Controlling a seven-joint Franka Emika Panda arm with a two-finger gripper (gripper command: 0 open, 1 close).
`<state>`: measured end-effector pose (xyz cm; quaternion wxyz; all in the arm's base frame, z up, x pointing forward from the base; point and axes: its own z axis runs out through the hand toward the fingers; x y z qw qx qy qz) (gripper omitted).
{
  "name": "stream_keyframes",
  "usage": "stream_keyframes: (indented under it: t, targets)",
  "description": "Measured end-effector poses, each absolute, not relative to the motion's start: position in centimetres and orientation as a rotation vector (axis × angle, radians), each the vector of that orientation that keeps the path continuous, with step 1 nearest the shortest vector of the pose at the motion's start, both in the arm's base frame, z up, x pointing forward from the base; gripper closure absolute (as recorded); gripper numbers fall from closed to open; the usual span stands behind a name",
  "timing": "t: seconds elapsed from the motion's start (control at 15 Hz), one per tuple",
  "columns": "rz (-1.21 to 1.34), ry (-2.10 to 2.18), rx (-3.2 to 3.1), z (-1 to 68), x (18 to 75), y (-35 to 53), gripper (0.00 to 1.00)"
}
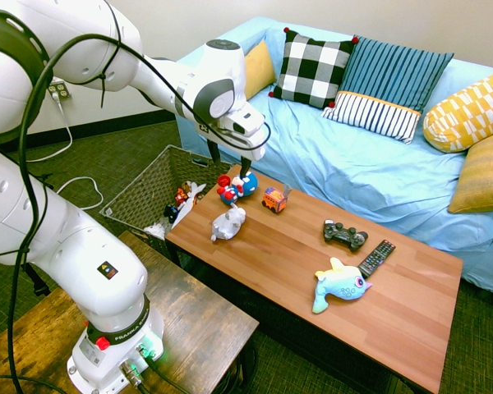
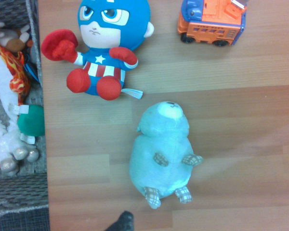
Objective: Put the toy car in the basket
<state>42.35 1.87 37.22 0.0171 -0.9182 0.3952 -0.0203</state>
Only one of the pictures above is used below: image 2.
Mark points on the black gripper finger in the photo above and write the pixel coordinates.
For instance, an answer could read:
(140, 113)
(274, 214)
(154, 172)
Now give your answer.
(121, 222)

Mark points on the grey woven fabric basket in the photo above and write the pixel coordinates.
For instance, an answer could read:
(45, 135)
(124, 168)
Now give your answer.
(19, 190)

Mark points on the green plush toy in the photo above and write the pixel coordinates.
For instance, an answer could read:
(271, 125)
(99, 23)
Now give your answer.
(32, 122)

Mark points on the orange and blue toy truck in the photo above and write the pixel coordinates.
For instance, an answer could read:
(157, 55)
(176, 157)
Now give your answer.
(214, 21)

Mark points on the teal plush bear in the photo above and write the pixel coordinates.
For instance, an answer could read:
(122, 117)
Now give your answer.
(162, 149)

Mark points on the white plush unicorn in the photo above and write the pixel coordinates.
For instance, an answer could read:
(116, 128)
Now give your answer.
(2, 142)

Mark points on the orange flame patterned plush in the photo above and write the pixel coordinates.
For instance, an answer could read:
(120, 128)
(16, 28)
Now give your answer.
(15, 67)

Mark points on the Captain America plush doll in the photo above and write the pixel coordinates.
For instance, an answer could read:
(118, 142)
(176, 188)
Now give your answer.
(110, 29)

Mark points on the brown and white plush animal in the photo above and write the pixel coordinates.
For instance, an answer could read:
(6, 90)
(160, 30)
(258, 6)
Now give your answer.
(10, 39)

